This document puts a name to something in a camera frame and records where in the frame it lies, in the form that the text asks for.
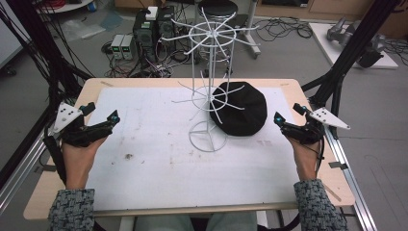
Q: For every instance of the white stand leg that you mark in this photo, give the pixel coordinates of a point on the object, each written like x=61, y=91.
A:
x=251, y=32

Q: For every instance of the grey power supply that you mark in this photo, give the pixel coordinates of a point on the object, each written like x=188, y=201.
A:
x=117, y=46
x=128, y=47

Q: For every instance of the aluminium rail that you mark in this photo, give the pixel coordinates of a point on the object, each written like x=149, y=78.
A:
x=349, y=179
x=22, y=173

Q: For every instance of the black hat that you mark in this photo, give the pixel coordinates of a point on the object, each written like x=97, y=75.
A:
x=247, y=112

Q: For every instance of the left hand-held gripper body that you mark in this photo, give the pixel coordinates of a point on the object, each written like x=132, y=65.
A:
x=75, y=134

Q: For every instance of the black round stool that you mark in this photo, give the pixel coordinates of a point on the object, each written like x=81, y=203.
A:
x=218, y=7

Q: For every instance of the blue tape roll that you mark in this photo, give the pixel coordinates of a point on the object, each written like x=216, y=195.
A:
x=92, y=5

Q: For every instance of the person's left hand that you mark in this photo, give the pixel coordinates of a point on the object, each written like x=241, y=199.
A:
x=78, y=160

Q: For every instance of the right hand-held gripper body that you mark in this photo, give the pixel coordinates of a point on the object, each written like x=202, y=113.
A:
x=308, y=130

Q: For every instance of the grey robot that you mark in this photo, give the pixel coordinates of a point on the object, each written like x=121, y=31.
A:
x=352, y=33

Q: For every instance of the person's right hand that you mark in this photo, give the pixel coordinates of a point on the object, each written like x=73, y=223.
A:
x=304, y=160

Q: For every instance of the white table mat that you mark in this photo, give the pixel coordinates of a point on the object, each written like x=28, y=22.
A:
x=154, y=166

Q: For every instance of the black computer tower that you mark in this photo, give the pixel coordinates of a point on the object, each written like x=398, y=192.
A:
x=165, y=25
x=144, y=32

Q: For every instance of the white floor board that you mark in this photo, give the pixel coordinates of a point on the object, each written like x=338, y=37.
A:
x=333, y=54

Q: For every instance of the person's legs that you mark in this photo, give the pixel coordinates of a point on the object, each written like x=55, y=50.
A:
x=173, y=223

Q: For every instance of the white small box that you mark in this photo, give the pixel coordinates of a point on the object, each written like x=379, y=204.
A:
x=152, y=12

